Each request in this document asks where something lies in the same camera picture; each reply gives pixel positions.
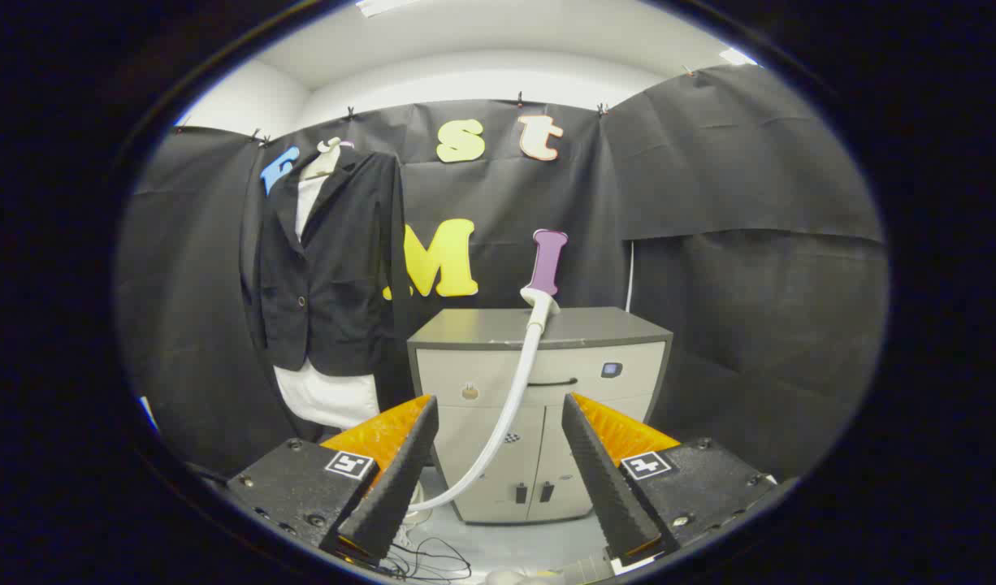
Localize black floor cables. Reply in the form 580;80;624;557
383;526;473;583

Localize white garment steamer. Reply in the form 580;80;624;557
409;286;561;513

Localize black jacket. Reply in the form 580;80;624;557
250;148;408;379

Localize grey cabinet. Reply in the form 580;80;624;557
407;307;673;525

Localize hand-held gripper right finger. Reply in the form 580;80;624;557
561;393;779;570

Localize white clothes hanger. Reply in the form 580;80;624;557
315;136;356;178

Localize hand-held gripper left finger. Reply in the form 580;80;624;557
226;395;440;570

